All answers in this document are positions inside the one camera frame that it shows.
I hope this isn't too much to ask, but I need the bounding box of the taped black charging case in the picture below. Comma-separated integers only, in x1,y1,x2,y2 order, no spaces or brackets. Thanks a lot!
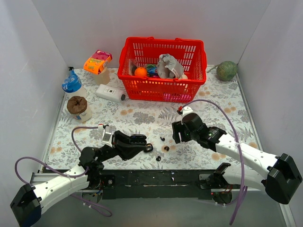
144,143,153,153

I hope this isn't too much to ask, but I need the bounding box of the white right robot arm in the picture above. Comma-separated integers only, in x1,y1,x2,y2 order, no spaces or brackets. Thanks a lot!
172,113,303,204

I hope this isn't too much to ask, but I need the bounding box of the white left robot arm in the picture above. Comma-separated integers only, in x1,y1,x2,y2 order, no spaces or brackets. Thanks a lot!
10,131,153,227

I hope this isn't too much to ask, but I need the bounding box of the floral table mat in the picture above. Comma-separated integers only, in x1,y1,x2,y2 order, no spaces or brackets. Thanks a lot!
46,69,259,170

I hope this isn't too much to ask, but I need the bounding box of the pink package in basket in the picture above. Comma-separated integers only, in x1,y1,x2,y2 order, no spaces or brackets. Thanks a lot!
163,93,193,103

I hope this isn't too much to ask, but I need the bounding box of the white lying bottle black cap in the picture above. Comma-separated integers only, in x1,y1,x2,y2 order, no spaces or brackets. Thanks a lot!
96,84,126,103

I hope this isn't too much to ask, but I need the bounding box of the brown lid white jar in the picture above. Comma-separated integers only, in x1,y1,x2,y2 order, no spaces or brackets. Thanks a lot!
67,96,92,122

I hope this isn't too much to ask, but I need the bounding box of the grey crumpled paper bag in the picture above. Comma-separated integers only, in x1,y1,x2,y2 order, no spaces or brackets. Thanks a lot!
157,54,184,79

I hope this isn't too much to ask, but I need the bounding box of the clear plastic jar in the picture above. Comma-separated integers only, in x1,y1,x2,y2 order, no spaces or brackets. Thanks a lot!
92,67,110,86

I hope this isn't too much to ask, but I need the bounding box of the orange fruit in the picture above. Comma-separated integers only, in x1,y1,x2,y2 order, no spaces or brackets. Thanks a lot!
134,67,148,78

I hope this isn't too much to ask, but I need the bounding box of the green round melon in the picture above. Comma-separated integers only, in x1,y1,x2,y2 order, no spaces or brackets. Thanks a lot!
216,61,238,81

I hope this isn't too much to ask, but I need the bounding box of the red plastic shopping basket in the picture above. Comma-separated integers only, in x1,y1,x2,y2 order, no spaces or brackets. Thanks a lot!
117,37,207,102

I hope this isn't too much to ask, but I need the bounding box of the blue lid plastic bottle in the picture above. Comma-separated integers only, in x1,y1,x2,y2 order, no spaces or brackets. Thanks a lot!
62,70,87,99

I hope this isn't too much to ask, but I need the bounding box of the orange pink snack box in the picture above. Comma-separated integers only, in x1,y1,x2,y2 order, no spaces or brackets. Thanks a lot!
83,50,112,75

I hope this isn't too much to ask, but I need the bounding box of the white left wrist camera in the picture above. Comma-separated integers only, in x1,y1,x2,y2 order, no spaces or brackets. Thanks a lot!
98,124,113,147

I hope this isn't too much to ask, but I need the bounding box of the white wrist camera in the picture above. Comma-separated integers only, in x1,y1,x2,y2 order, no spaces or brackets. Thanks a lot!
98,124,113,147
177,106,193,117

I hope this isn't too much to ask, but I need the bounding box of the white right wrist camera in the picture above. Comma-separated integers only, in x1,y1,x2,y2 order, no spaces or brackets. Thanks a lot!
177,106,193,117

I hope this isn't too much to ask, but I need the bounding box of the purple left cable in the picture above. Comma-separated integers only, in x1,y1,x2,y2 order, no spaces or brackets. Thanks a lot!
15,125,113,218

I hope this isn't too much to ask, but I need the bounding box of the purple cable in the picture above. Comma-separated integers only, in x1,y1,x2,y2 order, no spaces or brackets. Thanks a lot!
15,125,113,218
182,99,248,226

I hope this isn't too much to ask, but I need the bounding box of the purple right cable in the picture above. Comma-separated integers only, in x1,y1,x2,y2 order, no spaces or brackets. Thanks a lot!
182,99,248,226

